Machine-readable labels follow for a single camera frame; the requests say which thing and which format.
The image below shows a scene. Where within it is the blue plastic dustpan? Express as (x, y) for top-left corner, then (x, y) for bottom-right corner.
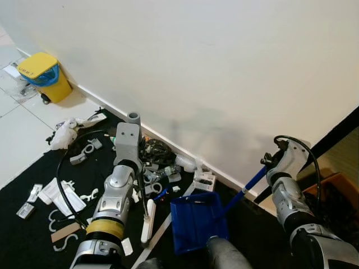
(170, 167), (268, 256)

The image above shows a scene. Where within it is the black floor mat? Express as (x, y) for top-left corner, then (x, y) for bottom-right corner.
(0, 109), (292, 269)

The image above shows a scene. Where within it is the open cardboard box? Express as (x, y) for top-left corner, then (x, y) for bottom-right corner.
(303, 173), (359, 236)

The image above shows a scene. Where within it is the white printed carton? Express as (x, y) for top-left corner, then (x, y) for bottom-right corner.
(193, 171), (217, 192)

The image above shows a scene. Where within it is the grey robot right leg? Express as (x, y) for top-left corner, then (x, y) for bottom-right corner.
(206, 235), (253, 269)

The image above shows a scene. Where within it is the clear plastic bottle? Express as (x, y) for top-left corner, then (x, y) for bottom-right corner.
(147, 165), (181, 183)

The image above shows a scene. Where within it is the black crumpled plastic bag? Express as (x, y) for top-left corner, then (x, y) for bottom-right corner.
(140, 138), (176, 167)

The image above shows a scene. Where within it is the small white tag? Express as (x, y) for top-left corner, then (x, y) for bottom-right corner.
(121, 238), (134, 257)

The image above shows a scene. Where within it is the white printed wrapper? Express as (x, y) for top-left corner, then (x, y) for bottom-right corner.
(77, 112), (108, 127)

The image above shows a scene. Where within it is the white plastic hook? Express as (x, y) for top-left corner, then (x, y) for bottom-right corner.
(79, 189), (100, 203)
(48, 208), (63, 231)
(53, 234), (79, 253)

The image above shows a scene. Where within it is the white crumpled tissue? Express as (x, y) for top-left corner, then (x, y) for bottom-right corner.
(49, 118), (77, 151)

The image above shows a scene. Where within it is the brown cardboard strip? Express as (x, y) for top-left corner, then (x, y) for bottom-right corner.
(50, 222), (82, 243)

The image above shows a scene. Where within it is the white paper box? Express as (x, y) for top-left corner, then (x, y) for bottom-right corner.
(38, 178), (86, 218)

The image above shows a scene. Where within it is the yellow trash bin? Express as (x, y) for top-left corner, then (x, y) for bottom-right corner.
(17, 52), (72, 104)

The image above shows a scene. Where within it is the small silver packet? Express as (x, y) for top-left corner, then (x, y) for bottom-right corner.
(27, 184), (43, 203)
(16, 203), (35, 220)

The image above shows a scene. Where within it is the clear plastic wrapper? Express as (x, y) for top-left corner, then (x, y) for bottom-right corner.
(2, 63), (37, 103)

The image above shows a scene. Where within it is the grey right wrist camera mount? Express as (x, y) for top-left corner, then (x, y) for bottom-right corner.
(275, 139), (309, 179)

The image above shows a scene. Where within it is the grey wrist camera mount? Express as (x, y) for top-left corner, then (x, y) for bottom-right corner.
(275, 139), (309, 179)
(114, 122), (142, 166)

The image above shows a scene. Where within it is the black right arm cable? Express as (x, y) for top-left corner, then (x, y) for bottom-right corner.
(274, 134), (321, 197)

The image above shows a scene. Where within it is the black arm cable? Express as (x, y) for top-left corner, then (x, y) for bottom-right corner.
(56, 130), (110, 230)
(274, 134), (321, 197)

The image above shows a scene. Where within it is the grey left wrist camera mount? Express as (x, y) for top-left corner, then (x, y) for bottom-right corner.
(114, 122), (142, 166)

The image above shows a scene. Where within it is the grey ring clamp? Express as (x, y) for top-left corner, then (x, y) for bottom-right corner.
(70, 145), (95, 165)

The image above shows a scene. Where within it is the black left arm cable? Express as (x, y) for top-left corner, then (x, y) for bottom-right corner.
(56, 130), (110, 230)

